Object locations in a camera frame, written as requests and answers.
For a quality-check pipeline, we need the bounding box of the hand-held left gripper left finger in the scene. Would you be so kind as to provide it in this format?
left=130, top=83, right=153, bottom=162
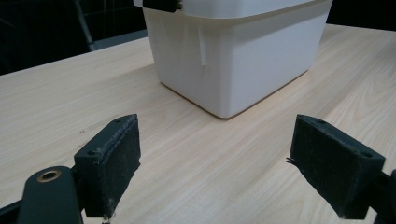
left=74, top=113, right=142, bottom=218

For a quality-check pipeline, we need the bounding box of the white box lid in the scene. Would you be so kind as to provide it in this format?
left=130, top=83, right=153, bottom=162
left=133, top=0, right=334, bottom=20

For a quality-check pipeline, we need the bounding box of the black metal stand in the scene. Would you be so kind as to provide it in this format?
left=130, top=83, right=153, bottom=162
left=73, top=0, right=96, bottom=52

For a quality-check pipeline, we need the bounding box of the white plastic storage box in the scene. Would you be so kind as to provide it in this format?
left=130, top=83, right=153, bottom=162
left=143, top=7, right=334, bottom=119

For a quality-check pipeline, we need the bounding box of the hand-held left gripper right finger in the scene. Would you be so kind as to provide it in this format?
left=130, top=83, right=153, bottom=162
left=286, top=114, right=387, bottom=220

